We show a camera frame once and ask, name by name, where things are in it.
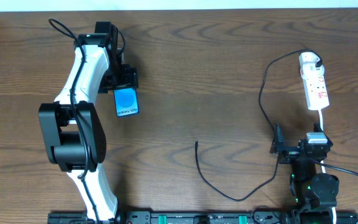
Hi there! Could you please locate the blue Galaxy smartphone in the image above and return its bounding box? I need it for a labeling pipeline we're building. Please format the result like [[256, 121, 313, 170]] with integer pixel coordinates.
[[114, 88, 139, 117]]

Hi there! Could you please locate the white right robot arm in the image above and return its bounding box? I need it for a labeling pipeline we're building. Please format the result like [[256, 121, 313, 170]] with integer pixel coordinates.
[[270, 123, 339, 223]]

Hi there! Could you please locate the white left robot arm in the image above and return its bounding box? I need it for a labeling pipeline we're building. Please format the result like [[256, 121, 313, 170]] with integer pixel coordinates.
[[39, 32, 139, 223]]

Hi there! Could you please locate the white power strip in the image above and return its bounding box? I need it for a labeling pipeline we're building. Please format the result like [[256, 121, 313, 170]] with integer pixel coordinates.
[[299, 52, 330, 111]]

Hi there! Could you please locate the black charger cable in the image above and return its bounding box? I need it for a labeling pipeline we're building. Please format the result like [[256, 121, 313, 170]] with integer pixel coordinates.
[[195, 49, 323, 202]]

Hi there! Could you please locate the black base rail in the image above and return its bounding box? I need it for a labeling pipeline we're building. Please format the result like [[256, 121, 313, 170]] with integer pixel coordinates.
[[47, 210, 358, 224]]

